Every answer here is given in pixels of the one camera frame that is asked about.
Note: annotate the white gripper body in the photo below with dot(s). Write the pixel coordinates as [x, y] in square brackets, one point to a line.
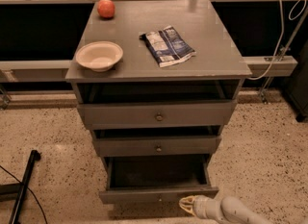
[201, 206]

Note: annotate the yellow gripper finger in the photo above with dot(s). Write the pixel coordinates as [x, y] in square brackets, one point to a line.
[187, 201]
[187, 209]

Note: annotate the grey bottom drawer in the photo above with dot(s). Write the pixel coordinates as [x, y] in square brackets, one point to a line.
[165, 178]

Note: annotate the grey drawer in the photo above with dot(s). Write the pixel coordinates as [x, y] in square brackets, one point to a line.
[144, 146]
[155, 115]
[165, 178]

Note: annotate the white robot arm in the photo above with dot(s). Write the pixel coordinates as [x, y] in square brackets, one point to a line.
[229, 210]

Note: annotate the grey middle drawer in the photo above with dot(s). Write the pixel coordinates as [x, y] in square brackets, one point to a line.
[144, 146]

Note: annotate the grey top drawer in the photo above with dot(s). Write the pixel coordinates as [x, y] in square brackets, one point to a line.
[155, 115]

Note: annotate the grey wooden drawer cabinet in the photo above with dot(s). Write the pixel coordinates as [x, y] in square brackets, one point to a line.
[215, 74]

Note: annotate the dark cabinet at right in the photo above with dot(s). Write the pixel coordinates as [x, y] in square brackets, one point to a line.
[297, 86]

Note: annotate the blue white snack bag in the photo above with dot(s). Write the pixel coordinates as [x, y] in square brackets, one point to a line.
[167, 47]

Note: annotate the white paper bowl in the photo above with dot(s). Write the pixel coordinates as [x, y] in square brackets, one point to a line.
[99, 56]

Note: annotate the black stand leg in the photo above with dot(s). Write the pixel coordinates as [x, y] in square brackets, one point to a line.
[17, 191]

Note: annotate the red apple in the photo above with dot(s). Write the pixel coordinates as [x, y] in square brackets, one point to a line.
[106, 9]

